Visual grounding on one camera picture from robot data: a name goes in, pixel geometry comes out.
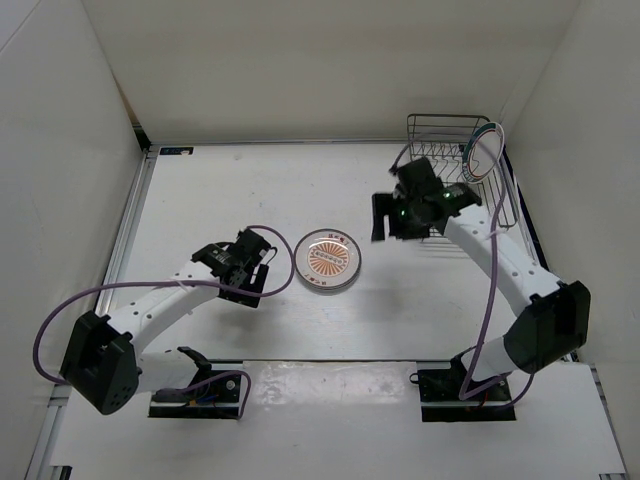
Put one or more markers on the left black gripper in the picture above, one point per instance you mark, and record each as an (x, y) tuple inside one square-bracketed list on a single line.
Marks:
[(258, 279)]

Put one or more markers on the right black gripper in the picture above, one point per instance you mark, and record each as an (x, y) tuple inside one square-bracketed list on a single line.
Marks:
[(383, 204)]

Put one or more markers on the green red ring plate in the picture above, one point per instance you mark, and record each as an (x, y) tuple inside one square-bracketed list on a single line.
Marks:
[(482, 153)]

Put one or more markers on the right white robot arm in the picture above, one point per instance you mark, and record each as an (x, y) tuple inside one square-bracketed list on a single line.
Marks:
[(532, 317)]

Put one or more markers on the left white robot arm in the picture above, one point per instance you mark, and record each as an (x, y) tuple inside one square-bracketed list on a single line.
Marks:
[(106, 359)]

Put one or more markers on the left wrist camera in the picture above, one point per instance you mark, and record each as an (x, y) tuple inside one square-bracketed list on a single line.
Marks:
[(269, 255)]

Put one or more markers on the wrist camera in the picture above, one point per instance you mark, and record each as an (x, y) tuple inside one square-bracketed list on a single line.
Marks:
[(269, 255), (398, 172)]

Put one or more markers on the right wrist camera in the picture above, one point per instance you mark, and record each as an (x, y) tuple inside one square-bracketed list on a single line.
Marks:
[(398, 172)]

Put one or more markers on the black wire dish rack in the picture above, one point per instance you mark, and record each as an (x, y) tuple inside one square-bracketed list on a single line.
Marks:
[(459, 148)]

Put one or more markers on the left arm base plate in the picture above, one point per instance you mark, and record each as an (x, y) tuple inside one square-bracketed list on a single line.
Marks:
[(223, 395)]

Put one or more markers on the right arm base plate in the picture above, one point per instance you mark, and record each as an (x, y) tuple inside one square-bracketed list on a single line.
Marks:
[(442, 399)]

